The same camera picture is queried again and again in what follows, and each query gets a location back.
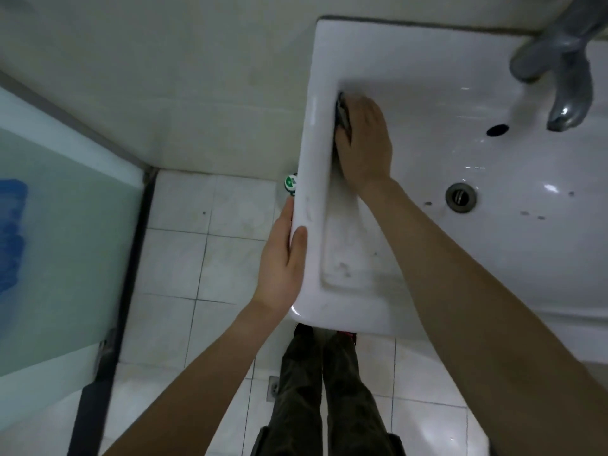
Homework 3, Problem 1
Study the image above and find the person's right hand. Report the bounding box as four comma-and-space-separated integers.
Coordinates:
334, 95, 394, 198

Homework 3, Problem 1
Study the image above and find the person's left hand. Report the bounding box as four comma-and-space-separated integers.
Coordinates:
251, 196, 308, 315

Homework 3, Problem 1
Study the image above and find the dark scrubbing pad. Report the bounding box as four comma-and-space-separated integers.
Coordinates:
335, 92, 355, 139

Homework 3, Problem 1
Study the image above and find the white ceramic sink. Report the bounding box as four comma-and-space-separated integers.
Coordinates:
287, 16, 608, 372

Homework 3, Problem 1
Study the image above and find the person's left forearm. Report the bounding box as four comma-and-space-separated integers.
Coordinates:
102, 298, 296, 456

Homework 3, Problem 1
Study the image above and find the person's right forearm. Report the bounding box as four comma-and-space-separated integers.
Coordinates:
354, 177, 608, 456

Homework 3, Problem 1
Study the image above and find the metal sink drain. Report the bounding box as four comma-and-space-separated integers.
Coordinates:
445, 182, 478, 214

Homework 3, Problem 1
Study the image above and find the person's left leg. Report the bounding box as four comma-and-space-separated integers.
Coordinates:
251, 324, 325, 456

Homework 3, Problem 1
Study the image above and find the person's leg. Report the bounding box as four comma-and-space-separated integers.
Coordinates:
251, 324, 325, 456
322, 330, 404, 456

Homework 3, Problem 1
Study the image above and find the person's right leg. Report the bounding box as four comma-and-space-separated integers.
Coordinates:
322, 330, 404, 456

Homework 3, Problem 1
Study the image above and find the chrome faucet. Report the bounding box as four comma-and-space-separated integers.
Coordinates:
510, 0, 608, 133

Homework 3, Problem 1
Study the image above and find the frosted glass door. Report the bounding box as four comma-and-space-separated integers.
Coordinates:
0, 85, 146, 425

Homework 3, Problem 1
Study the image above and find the blue object behind glass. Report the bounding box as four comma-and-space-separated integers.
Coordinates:
0, 179, 29, 294

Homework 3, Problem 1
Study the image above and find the black door frame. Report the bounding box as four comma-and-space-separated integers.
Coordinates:
66, 167, 160, 456

